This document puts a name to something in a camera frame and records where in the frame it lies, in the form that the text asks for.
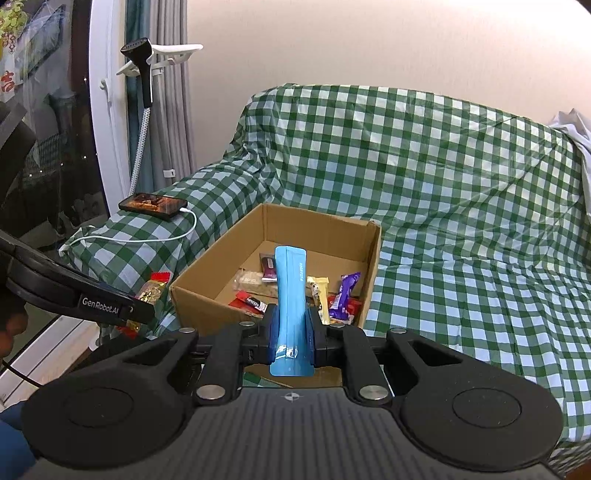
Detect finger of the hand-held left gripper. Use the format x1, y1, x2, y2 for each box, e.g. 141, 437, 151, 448
121, 295, 156, 325

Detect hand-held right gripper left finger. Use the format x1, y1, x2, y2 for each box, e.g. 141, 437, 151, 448
115, 307, 278, 407

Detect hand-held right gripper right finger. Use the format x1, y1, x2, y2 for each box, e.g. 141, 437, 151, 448
305, 307, 467, 407

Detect red and brown candy packet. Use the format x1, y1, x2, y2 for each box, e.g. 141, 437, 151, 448
117, 271, 172, 333

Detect yellow and white snack bar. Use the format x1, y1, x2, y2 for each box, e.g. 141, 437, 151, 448
307, 276, 331, 326

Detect plain red snack packet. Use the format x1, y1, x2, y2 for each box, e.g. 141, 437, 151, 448
229, 292, 269, 317

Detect light blue stick packet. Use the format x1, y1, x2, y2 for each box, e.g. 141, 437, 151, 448
269, 246, 317, 377

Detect purple chocolate packet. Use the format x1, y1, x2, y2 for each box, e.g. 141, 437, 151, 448
329, 272, 362, 321

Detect white nougat bar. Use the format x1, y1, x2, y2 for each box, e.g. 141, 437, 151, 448
231, 268, 278, 298

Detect cardboard box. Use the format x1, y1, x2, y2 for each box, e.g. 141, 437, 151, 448
170, 203, 383, 388

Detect person's left hand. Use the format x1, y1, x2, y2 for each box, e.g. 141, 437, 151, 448
0, 295, 29, 365

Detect black smartphone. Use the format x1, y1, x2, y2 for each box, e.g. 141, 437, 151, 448
119, 194, 188, 219

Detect person's blue trousers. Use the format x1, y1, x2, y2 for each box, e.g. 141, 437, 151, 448
0, 406, 38, 480

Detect green checked sofa cover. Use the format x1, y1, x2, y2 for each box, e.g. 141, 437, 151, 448
60, 83, 591, 467

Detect grey curtain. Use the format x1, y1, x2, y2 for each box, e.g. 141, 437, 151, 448
152, 0, 197, 185

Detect red paper window decoration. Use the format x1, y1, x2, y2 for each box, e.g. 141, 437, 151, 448
0, 0, 65, 102

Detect white hanger rack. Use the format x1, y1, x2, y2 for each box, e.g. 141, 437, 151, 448
99, 42, 204, 100

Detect pale grey cloth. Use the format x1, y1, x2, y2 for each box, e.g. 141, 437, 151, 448
549, 110, 591, 195

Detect white charging cable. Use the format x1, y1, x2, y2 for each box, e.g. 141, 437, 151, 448
59, 208, 198, 252

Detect black cable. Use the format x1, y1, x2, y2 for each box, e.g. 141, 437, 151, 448
0, 359, 44, 389

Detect white door frame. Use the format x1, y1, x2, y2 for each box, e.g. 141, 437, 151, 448
88, 0, 134, 217

